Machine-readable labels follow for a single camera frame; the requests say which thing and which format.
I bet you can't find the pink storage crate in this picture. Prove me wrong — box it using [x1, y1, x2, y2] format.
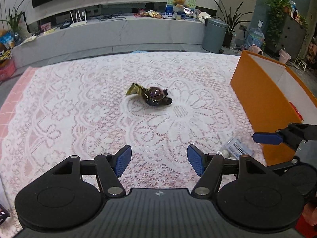
[0, 59, 16, 81]

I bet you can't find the small white packet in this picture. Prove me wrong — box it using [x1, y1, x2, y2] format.
[218, 136, 256, 160]

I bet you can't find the potted plant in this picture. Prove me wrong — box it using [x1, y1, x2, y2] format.
[1, 0, 25, 38]
[214, 0, 254, 48]

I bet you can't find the white lace tablecloth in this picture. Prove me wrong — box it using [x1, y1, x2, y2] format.
[1, 52, 264, 237]

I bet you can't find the potted plant left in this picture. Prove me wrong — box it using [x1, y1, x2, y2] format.
[1, 0, 25, 38]

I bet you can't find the blue round floor mat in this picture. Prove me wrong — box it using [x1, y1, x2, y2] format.
[130, 50, 150, 54]

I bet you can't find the grey tv bench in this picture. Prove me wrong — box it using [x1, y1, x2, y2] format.
[12, 16, 205, 68]

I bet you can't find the teddy bear gift box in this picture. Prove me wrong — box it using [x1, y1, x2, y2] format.
[165, 0, 197, 19]

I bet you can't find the dark olive snack pouch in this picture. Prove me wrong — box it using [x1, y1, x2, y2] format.
[126, 83, 173, 107]

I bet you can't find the potted plant right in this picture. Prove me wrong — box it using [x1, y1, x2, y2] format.
[214, 0, 254, 48]

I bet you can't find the white wifi router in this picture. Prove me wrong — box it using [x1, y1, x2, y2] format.
[69, 9, 87, 27]

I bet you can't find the person's right hand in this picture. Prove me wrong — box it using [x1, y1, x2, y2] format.
[295, 204, 317, 238]

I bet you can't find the water jug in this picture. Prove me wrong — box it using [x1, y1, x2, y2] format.
[245, 27, 265, 49]

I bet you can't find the orange storage box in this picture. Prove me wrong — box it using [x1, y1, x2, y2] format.
[230, 49, 317, 167]

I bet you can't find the pink stool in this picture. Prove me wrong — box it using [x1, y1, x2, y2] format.
[248, 44, 263, 55]

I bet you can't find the grey trash bin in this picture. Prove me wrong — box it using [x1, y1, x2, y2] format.
[202, 18, 227, 53]

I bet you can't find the dark cabinet with vine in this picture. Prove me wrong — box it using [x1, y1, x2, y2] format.
[265, 0, 308, 61]

